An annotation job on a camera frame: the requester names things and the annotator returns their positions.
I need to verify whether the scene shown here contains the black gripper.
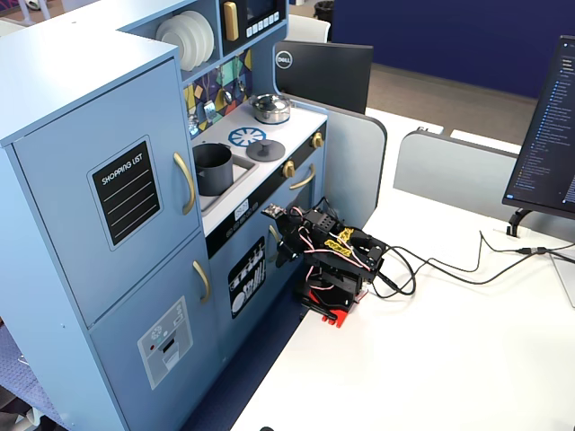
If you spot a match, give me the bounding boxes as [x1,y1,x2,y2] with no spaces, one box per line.
[274,205,337,269]

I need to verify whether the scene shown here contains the gray round pot lid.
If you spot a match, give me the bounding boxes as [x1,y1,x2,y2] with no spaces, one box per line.
[245,138,286,162]

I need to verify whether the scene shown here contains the red arm base clamp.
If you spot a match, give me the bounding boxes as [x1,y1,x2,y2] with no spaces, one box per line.
[294,286,369,329]

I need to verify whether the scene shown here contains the steel pot with lid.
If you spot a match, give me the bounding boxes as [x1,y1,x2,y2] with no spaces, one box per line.
[249,92,292,126]

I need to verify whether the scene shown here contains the gray toy pot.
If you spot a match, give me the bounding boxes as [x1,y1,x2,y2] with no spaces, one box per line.
[191,142,234,198]

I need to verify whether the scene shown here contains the gray rounded desk divider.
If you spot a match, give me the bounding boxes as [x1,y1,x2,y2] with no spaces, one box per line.
[280,92,388,225]

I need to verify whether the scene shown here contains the steel toy skimmer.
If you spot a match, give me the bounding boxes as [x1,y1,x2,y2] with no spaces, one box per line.
[187,96,201,136]

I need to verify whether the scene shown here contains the steel toy spatula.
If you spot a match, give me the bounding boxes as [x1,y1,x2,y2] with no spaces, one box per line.
[201,74,217,121]

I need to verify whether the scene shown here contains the steel toy ladle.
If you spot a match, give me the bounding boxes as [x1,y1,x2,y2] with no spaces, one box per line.
[219,66,234,103]

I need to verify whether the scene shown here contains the black Dell monitor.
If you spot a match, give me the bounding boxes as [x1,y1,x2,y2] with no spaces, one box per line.
[273,40,375,116]

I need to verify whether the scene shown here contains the gray low desk divider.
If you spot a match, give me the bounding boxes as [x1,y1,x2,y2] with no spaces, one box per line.
[393,129,522,219]

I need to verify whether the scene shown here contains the white chair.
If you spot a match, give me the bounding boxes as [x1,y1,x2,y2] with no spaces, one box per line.
[287,13,332,45]

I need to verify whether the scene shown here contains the white toy plate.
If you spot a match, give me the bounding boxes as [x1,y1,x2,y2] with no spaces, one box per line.
[155,16,199,72]
[183,9,216,62]
[172,12,209,68]

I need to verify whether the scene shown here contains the black toy microwave door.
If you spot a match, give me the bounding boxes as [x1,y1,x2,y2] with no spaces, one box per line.
[219,0,288,57]

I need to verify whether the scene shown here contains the black monitor stand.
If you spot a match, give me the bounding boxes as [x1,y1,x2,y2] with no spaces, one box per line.
[506,208,534,237]

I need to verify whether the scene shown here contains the blue wooden toy kitchen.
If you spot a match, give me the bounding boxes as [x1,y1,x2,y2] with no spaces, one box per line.
[0,0,329,431]

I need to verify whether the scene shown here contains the monitor with lit screen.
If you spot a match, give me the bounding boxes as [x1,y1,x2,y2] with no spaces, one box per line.
[501,34,575,221]

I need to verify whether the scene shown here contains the gold oven handle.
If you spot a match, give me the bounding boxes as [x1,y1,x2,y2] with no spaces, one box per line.
[289,163,317,191]

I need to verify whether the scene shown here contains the gold fridge door handle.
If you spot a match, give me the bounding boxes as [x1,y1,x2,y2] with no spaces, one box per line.
[192,259,212,304]

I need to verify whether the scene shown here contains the gold freezer door handle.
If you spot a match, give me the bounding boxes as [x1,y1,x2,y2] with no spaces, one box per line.
[172,151,197,216]

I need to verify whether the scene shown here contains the thick black cable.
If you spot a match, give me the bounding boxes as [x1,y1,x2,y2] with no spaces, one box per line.
[372,244,575,300]

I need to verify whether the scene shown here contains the thin black cable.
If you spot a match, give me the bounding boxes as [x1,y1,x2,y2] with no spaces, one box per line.
[479,231,575,267]

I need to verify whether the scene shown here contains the gold microwave handle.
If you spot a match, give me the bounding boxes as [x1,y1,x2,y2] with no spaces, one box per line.
[223,1,240,42]

